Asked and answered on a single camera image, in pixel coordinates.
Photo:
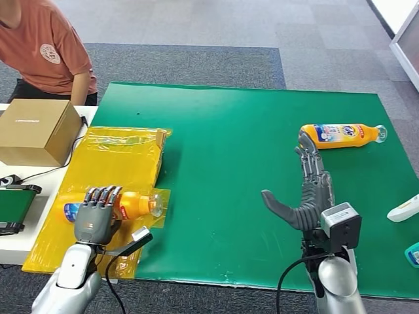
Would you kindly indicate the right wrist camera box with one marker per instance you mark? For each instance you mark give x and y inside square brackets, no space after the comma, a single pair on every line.
[342,225]

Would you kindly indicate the yellow translucent plastic sheet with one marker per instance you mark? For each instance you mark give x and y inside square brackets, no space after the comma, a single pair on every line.
[49,242]

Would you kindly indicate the person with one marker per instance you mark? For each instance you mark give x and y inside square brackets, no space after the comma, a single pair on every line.
[39,52]

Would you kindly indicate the white framed panel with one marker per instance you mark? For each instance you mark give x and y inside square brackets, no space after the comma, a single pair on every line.
[408,47]

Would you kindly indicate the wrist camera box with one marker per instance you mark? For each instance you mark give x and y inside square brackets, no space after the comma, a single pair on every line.
[139,240]
[342,225]

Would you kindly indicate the orange bottle with blue label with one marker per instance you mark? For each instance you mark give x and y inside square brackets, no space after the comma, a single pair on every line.
[340,135]

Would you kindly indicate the orange bottle with white label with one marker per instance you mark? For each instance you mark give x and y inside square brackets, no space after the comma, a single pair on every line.
[134,205]

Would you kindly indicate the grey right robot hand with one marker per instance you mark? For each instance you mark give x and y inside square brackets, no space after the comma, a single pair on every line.
[314,195]

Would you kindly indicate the teal plastic container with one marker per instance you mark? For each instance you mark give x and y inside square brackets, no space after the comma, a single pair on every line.
[413,255]

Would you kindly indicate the brown cardboard box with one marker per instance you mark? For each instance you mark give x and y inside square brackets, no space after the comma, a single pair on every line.
[35,130]

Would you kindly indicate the white side table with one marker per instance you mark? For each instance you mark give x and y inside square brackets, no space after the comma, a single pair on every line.
[35,216]

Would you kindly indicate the white plastic bottle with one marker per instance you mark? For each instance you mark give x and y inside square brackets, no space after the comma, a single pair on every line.
[404,210]

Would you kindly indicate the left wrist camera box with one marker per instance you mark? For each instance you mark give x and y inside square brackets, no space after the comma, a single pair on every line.
[139,240]

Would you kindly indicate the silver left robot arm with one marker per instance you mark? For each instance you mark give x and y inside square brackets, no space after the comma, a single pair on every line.
[73,281]

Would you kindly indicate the green table mat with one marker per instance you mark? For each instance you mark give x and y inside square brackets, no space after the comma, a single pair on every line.
[229,173]

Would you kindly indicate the person's left forearm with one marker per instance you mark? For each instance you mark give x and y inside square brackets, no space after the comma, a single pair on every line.
[80,89]

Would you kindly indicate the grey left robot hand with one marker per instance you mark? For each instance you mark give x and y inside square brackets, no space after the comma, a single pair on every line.
[94,221]

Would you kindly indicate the green and black device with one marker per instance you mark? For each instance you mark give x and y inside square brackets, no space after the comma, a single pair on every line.
[14,206]

